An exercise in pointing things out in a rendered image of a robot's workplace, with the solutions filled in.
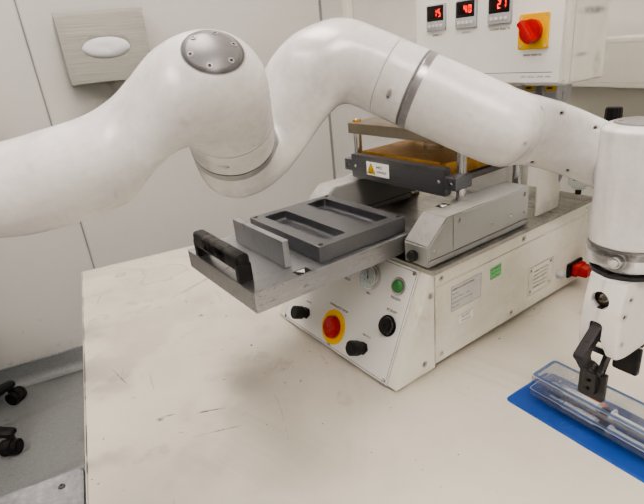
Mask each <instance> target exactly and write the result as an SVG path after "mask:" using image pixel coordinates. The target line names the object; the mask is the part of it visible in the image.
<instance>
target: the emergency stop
mask: <svg viewBox="0 0 644 504"><path fill-rule="evenodd" d="M340 327H341V326H340V321H339V319H338V318H337V317H336V316H333V315H330V316H327V317H326V319H325V320H324V323H323V331H324V334H325V335H326V337H328V338H336V337H337V336H338V334H339V332H340Z"/></svg>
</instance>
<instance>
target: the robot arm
mask: <svg viewBox="0 0 644 504"><path fill-rule="evenodd" d="M342 104H350V105H354V106H356V107H359V108H361V109H363V110H365V111H367V112H369V113H372V114H374V115H376V116H378V117H380V118H382V119H385V120H387V121H389V122H391V123H393V124H396V125H398V126H400V127H402V128H404V129H407V130H409V131H411V132H413V133H415V134H418V135H420V136H422V137H424V138H427V139H429V140H431V141H433V142H436V143H438V144H440V145H442V146H445V147H447V148H449V149H451V150H454V151H456V152H458V153H460V154H463V155H465V156H467V157H470V158H472V159H474V160H477V161H479V162H482V163H485V164H488V165H492V166H497V167H504V166H509V165H525V166H531V167H536V168H540V169H544V170H548V171H551V172H554V173H557V174H560V175H562V176H565V177H568V178H570V179H573V180H575V181H578V182H580V183H583V184H585V185H587V186H590V187H592V188H594V189H593V197H592V206H591V215H590V224H589V232H588V240H587V242H586V258H587V259H588V261H589V266H590V268H591V269H592V271H591V274H590V278H589V281H588V285H587V289H586V293H585V298H584V303H583V308H582V314H581V320H580V329H579V341H580V343H579V345H578V346H577V348H576V350H575V351H574V353H573V358H574V359H575V360H576V362H577V364H578V367H579V368H580V374H579V382H578V391H579V392H580V393H582V394H584V395H586V396H588V397H590V398H592V399H594V400H596V401H598V402H600V403H602V402H604V401H605V397H606V390H607V383H608V377H609V375H607V374H605V373H606V370H607V368H608V365H609V363H610V360H611V358H612V359H613V361H612V366H613V367H615V368H617V369H619V370H622V371H624V372H626V373H628V374H631V375H633V376H637V375H638V374H639V371H640V365H641V360H642V354H643V350H642V349H640V348H643V347H644V116H633V117H624V118H619V119H614V120H611V121H607V120H605V119H603V118H600V117H598V116H596V115H594V114H591V113H589V112H587V111H585V110H582V109H580V108H577V107H575V106H572V105H570V104H567V103H564V102H561V101H558V100H555V99H551V98H548V97H544V96H540V95H535V94H532V93H529V92H526V91H523V90H521V89H518V88H516V87H514V86H512V85H509V84H507V83H505V82H503V81H501V80H498V79H496V78H494V77H492V76H490V75H487V74H485V73H483V72H481V71H478V70H476V69H474V68H472V67H469V66H467V65H465V64H462V63H460V62H458V61H455V60H453V59H451V58H448V57H446V56H444V55H441V54H439V53H437V52H434V51H432V50H430V49H427V48H425V47H423V46H420V45H418V44H416V43H413V42H411V41H408V40H406V39H404V38H401V37H399V36H397V35H394V34H392V33H390V32H387V31H385V30H383V29H380V28H378V27H376V26H373V25H371V24H368V23H365V22H363V21H360V20H356V19H352V18H342V17H341V18H331V19H327V20H323V21H320V22H317V23H315V24H312V25H310V26H308V27H306V28H304V29H302V30H300V31H298V32H296V33H295V34H293V35H292V36H291V37H289V38H288V39H287V40H286V41H285V42H284V43H283V44H282V45H281V46H280V47H279V49H278V50H277V51H276V52H275V54H274V55H273V56H272V58H271V59H270V61H269V63H268V65H267V66H266V68H265V70H264V67H263V64H262V62H261V61H260V59H259V58H258V56H257V55H256V53H255V52H254V51H253V50H252V49H251V48H250V47H249V46H248V45H247V44H246V43H245V42H244V41H243V40H241V39H239V38H238V37H236V36H234V35H232V34H230V33H227V32H224V31H220V30H215V29H196V30H192V31H187V32H184V33H181V34H178V35H176V36H173V37H171V38H169V39H167V40H166V41H164V42H163V43H161V44H160V45H158V46H157V47H156V48H154V49H153V50H152V51H151V52H150V53H148V54H147V56H146V57H145V58H144V59H143V60H142V61H141V63H140V64H139V65H138V66H137V68H136V69H135V70H134V72H133V73H132V74H131V76H130V77H129V78H128V79H127V81H126V82H125V83H124V84H123V85H122V87H121V88H120V89H119V90H118V91H117V92H116V93H115V94H114V95H113V96H112V97H111V98H110V99H109V100H108V101H106V102H105V103H104V104H102V105H101V106H100V107H98V108H96V109H95V110H93V111H91V112H89V113H87V114H85V115H83V116H81V117H78V118H76V119H73V120H70V121H67V122H64V123H61V124H58V125H55V126H51V127H48V128H45V129H41V130H38V131H35V132H32V133H29V134H25V135H22V136H19V137H15V138H12V139H8V140H4V141H1V142H0V238H7V237H18V236H25V235H32V234H37V233H42V232H46V231H50V230H54V229H58V228H61V227H65V226H68V225H72V224H75V223H78V222H81V221H84V220H87V219H90V218H93V217H96V216H99V215H102V214H105V213H107V212H110V211H113V210H115V209H117V208H119V207H121V206H123V205H124V204H126V203H128V202H129V201H130V200H132V199H133V198H134V197H135V196H136V195H137V194H138V193H139V191H140V190H141V189H142V187H143V186H144V184H145V183H146V182H147V180H148V179H149V177H150V176H151V175H152V173H153V172H154V171H155V170H156V169H157V168H158V167H159V166H160V165H161V164H162V163H163V162H164V161H165V160H167V159H168V158H169V157H170V156H171V155H173V154H174V153H176V152H177V151H179V150H181V149H184V148H187V147H189V148H190V151H191V154H192V156H193V159H194V161H195V164H196V166H197V168H198V171H199V173H200V175H201V177H202V178H203V180H204V181H205V183H206V184H207V185H208V186H209V187H210V188H211V189H212V190H214V191H215V192H217V193H218V194H220V195H223V196H226V197H230V198H245V197H248V196H252V195H254V194H257V193H259V192H261V191H263V190H264V189H266V188H268V187H269V186H271V185H272V184H274V183H275V182H276V181H277V180H278V179H280V178H281V177H282V176H283V175H284V174H285V173H286V172H287V171H288V170H289V168H290V167H291V166H292V165H293V164H294V162H295V161H296V160H297V158H298V157H299V156H300V154H301V153H302V151H303V150H304V149H305V147H306V146H307V144H308V143H309V141H310V140H311V138H312V137H313V135H314V134H315V133H316V131H317V130H318V128H319V127H320V126H321V124H322V123H323V122H324V120H325V119H326V118H327V117H328V116H329V114H330V113H331V112H332V111H333V110H334V109H335V108H336V107H337V106H339V105H342ZM598 342H600V343H602V347H603V349H602V348H600V347H598V346H596V344H597V343H598ZM639 347H640V348H639ZM592 351H594V352H596V353H599V354H601V355H603V357H602V359H601V362H600V364H599V365H598V364H597V363H596V362H595V361H594V360H592V359H591V354H592Z"/></svg>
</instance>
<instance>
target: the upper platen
mask: <svg viewBox="0 0 644 504"><path fill-rule="evenodd" d="M362 153H364V154H370V155H376V156H383V157H389V158H395V159H401V160H407V161H413V162H420V163H426V164H432V165H438V166H444V167H450V168H451V175H452V174H455V173H456V151H454V150H451V149H449V148H447V147H445V146H442V145H440V144H438V143H429V142H421V141H412V140H403V141H399V142H395V143H391V144H387V145H383V146H379V147H375V148H371V149H367V150H363V151H362ZM505 167H508V166H504V167H497V166H492V165H488V164H485V163H482V162H479V161H477V160H474V159H472V158H470V157H467V172H469V173H472V179H473V178H476V177H479V176H482V175H485V174H488V173H491V172H493V171H496V170H499V169H502V168H505Z"/></svg>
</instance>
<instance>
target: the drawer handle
mask: <svg viewBox="0 0 644 504"><path fill-rule="evenodd" d="M193 238H194V239H193V242H194V246H195V251H196V255H197V256H199V257H200V256H203V255H206V254H210V255H212V256H213V257H215V258H217V259H218V260H220V261H221V262H223V263H225V264H226V265H228V266H229V267H231V268H233V269H234V270H235V272H236V278H237V282H238V283H239V284H244V283H247V282H249V281H252V280H253V273H252V267H251V262H250V261H249V256H248V254H247V253H245V252H243V251H241V250H239V249H238V248H236V247H234V246H232V245H230V244H229V243H227V242H225V241H223V240H221V239H219V238H218V237H216V236H214V235H212V234H210V233H209V232H207V231H205V230H203V229H201V230H197V231H195V232H193Z"/></svg>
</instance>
